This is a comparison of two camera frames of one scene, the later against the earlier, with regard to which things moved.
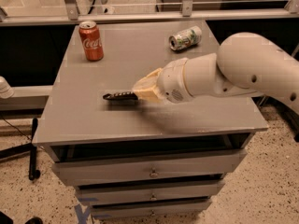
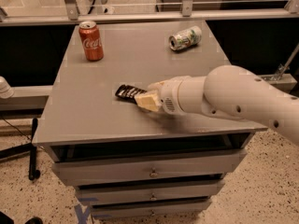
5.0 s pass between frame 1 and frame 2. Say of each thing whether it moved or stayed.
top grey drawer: stayed
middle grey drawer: stayed
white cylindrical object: stayed
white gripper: moved
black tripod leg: stayed
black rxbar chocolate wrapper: moved
